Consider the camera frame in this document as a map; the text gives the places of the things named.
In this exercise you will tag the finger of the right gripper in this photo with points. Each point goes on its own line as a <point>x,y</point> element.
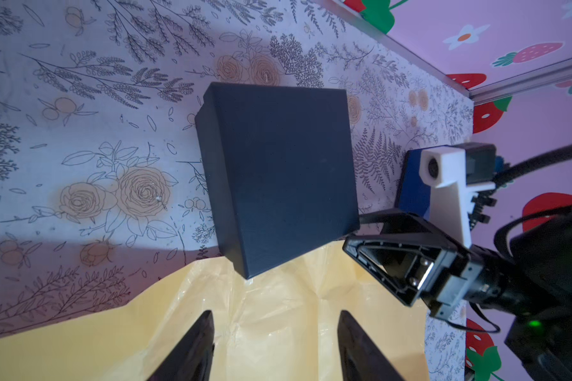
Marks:
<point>405,257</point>

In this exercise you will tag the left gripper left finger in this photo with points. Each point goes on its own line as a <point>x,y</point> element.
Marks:
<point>191,359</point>

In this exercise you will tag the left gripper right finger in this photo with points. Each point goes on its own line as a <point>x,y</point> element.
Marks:
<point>360,358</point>

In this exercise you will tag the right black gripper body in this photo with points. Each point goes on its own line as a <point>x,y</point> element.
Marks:
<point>482,277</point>

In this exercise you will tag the orange yellow wrapping paper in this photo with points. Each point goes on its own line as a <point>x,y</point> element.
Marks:
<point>280,325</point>

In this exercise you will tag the dark navy gift box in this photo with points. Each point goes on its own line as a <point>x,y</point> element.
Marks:
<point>279,169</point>

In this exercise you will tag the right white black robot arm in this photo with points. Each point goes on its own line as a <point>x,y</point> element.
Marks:
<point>528,276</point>

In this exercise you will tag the blue tape dispenser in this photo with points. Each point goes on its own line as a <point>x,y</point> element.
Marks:
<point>413,195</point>

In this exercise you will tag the right aluminium corner post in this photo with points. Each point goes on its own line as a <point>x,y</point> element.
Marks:
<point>549,75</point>

